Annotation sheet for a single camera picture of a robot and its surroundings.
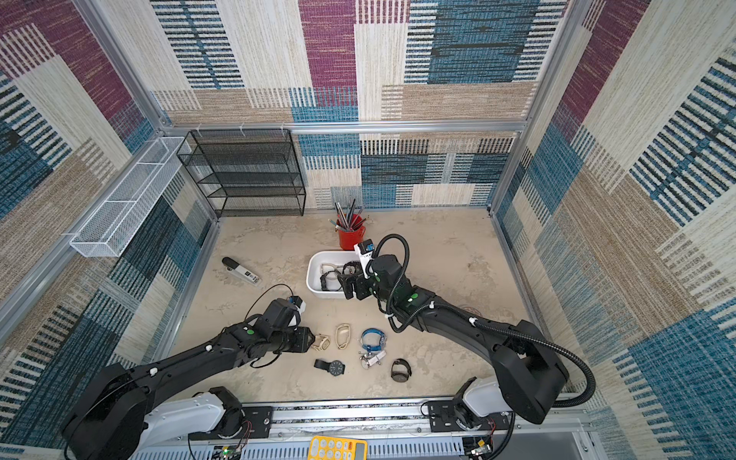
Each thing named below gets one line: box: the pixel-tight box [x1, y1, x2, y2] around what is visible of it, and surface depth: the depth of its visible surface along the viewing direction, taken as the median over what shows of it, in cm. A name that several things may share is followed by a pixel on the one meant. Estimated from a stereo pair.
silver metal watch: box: [359, 349, 388, 370], surface depth 83 cm
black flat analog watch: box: [313, 359, 346, 377], surface depth 83 cm
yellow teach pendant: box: [307, 436, 368, 460], surface depth 70 cm
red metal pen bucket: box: [336, 213, 367, 252], surface depth 107 cm
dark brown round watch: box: [391, 358, 413, 383], surface depth 83 cm
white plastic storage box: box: [306, 250, 365, 300], surface depth 101 cm
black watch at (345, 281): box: [337, 274, 354, 299], surface depth 74 cm
